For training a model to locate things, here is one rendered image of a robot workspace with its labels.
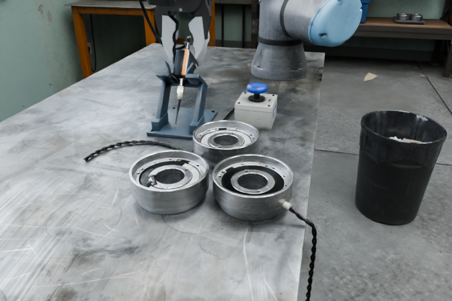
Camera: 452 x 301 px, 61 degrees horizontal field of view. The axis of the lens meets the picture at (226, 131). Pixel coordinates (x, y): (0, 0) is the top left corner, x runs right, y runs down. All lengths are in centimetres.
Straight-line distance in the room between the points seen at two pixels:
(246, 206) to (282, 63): 58
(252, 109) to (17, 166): 40
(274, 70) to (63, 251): 68
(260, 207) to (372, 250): 128
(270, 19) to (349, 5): 20
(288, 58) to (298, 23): 12
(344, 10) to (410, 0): 368
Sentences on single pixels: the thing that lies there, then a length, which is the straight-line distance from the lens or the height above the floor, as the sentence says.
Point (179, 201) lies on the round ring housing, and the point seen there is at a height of 82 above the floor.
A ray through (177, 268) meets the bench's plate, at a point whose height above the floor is 80.
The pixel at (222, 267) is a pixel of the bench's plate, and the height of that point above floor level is 80.
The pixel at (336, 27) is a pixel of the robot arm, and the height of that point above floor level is 95.
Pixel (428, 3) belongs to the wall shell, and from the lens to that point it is 458.
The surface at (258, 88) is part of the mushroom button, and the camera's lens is 71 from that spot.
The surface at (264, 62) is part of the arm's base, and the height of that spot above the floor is 84.
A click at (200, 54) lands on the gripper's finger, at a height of 93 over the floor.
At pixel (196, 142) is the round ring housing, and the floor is 84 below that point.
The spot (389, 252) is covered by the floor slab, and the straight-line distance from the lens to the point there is 174.
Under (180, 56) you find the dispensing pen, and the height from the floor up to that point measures 93.
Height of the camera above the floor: 110
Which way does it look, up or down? 26 degrees down
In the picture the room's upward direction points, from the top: straight up
